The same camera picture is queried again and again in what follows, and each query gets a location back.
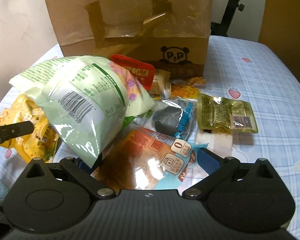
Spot yellow spotted snack bag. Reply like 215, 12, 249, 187
0, 94, 59, 163

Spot gold foil snack packet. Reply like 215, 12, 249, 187
197, 93, 258, 134

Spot pale green cucumber chips bag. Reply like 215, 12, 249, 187
10, 56, 155, 167

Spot dark bun clear blue packet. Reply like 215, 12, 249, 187
133, 99, 197, 140

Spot orange bread packet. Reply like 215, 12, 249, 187
91, 127, 207, 193

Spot small yellow snack packet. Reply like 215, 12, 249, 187
171, 84, 200, 99

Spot beige cake bar packet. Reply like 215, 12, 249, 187
148, 69, 171, 95

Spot red snack packet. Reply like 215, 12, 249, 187
110, 54, 155, 91

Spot white wafer packet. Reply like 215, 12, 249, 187
195, 128, 233, 158

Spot small orange crispy snack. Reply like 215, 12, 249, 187
186, 76, 206, 87

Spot plaid bed sheet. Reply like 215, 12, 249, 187
0, 36, 300, 239

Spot black exercise bike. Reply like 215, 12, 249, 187
211, 0, 245, 37

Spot cardboard box with plastic liner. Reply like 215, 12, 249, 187
45, 0, 212, 79

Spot wooden wardrobe panel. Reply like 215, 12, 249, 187
258, 0, 300, 82

